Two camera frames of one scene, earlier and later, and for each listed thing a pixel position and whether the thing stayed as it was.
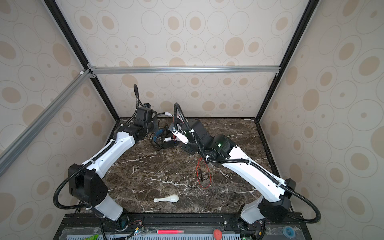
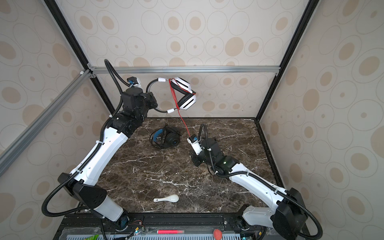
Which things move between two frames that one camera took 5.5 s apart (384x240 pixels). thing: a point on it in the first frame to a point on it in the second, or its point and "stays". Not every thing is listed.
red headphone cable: x=197 y=176 to x=174 y=95
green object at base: x=93 y=237 stays
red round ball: x=217 y=234 stays
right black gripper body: x=190 y=149 to x=201 y=158
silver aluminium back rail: x=251 y=69 stays
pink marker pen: x=169 y=231 stays
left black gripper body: x=150 y=127 to x=150 y=102
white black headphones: x=168 y=136 to x=187 y=102
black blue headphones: x=157 y=139 stays
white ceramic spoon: x=172 y=198 stays
